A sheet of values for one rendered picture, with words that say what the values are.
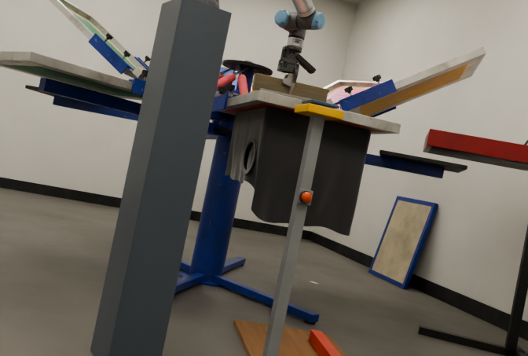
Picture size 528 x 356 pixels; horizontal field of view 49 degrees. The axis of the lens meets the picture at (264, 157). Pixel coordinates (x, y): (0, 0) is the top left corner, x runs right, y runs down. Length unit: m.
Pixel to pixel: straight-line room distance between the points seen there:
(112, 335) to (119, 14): 5.28
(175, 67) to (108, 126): 4.88
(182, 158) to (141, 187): 0.16
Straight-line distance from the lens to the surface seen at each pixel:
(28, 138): 6.77
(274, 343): 2.03
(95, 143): 6.74
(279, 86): 2.68
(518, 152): 3.25
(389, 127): 2.30
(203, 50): 1.94
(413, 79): 3.19
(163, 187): 1.89
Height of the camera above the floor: 0.70
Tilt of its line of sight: 1 degrees up
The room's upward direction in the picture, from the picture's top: 11 degrees clockwise
